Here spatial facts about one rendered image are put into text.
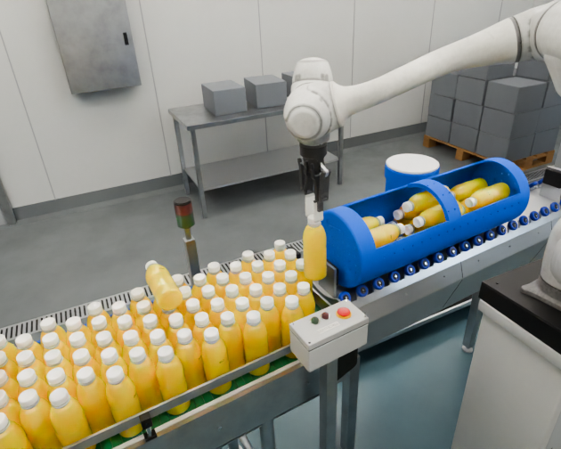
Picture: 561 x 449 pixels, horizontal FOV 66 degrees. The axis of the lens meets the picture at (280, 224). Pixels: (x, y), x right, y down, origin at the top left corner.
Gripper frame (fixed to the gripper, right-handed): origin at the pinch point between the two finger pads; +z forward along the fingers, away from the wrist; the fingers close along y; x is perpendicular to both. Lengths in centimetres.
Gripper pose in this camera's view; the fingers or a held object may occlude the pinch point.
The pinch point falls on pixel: (313, 208)
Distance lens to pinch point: 127.8
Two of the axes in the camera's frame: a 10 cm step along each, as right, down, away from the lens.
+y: -5.0, -4.0, 7.6
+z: 0.5, 8.7, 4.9
